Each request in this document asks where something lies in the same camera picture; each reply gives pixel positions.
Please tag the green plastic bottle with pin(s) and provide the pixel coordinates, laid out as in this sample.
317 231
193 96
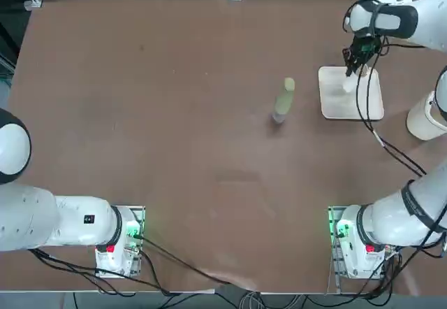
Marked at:
283 101

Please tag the white rectangular mat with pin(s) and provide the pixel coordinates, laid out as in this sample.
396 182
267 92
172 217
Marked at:
337 102

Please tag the white disposable paper cup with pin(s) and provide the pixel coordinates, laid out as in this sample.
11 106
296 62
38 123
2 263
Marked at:
349 84

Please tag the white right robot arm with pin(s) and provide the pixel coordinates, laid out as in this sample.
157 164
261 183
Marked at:
384 218

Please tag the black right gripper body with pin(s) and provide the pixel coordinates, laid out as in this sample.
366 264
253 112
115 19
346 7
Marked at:
363 45

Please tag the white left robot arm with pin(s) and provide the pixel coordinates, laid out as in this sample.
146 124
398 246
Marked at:
52 221

